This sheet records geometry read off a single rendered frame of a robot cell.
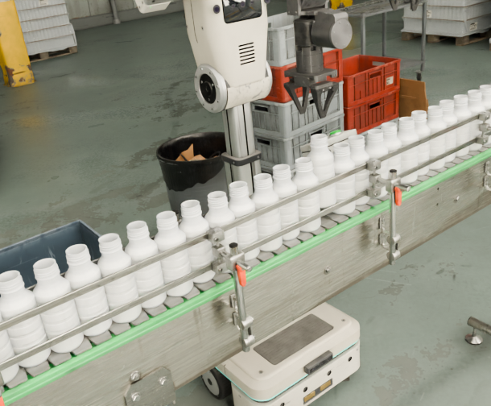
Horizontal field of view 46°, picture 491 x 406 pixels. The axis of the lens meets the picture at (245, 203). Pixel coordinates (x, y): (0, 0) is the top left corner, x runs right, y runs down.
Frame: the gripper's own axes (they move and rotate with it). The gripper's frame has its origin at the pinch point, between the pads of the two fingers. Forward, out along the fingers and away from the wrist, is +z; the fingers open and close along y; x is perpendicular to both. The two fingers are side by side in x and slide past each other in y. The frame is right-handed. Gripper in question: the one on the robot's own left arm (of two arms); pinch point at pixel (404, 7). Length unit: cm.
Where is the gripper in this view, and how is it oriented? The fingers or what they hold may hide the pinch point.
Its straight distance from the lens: 167.8
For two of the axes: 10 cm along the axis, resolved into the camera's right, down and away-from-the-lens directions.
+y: -6.1, -2.8, 7.4
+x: -7.8, 3.4, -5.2
